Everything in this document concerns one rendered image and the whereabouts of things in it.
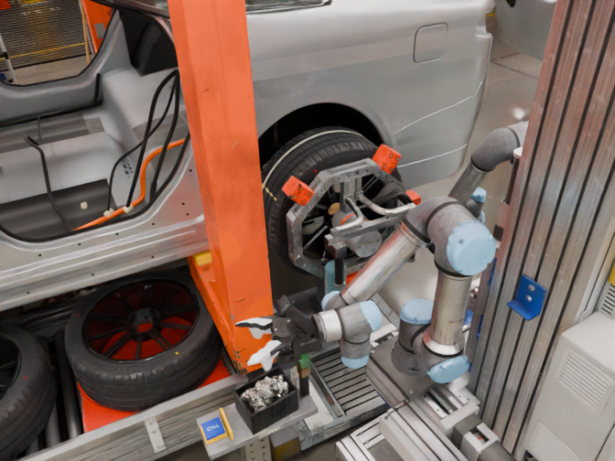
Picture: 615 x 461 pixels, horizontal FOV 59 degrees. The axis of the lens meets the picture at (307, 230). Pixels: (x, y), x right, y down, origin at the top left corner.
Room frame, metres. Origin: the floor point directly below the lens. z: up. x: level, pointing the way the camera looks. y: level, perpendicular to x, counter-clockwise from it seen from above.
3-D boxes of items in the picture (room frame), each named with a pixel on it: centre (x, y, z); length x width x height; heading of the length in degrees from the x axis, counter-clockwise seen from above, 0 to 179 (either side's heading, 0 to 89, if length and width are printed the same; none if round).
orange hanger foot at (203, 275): (1.77, 0.38, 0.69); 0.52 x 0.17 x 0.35; 25
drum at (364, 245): (1.83, -0.20, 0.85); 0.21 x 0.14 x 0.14; 25
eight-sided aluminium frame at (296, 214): (1.89, -0.17, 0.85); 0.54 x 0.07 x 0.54; 115
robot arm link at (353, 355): (0.98, -0.11, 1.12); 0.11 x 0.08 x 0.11; 16
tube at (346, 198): (1.74, -0.14, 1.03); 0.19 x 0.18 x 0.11; 25
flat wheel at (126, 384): (1.71, 0.74, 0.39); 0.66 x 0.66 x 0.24
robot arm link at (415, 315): (1.16, -0.33, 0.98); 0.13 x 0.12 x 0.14; 16
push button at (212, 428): (1.17, 0.37, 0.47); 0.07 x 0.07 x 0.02; 25
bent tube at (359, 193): (1.82, -0.31, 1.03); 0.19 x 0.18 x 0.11; 25
